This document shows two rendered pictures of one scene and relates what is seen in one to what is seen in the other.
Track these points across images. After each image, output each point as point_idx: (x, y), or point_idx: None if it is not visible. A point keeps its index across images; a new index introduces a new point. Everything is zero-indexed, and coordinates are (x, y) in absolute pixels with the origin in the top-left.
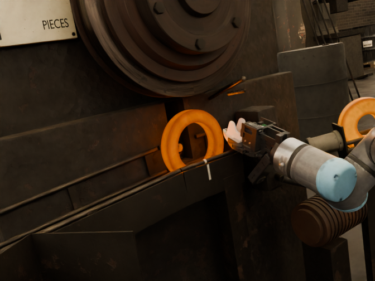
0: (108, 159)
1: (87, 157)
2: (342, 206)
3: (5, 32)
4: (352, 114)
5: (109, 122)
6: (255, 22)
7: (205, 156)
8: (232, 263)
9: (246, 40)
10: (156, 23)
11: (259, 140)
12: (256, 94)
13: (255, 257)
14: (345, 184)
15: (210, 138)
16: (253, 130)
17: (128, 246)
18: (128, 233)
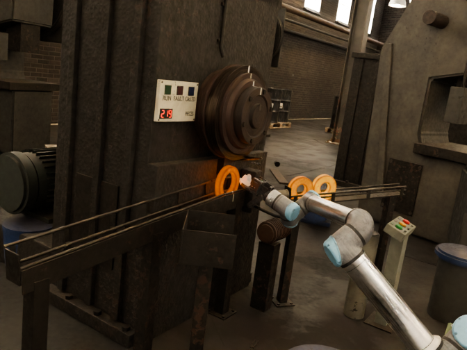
0: (193, 182)
1: (187, 180)
2: (288, 224)
3: (173, 114)
4: (296, 183)
5: (197, 164)
6: None
7: (228, 189)
8: None
9: None
10: (240, 130)
11: (259, 187)
12: (251, 161)
13: None
14: (295, 214)
15: (233, 180)
16: (258, 182)
17: (231, 220)
18: (233, 215)
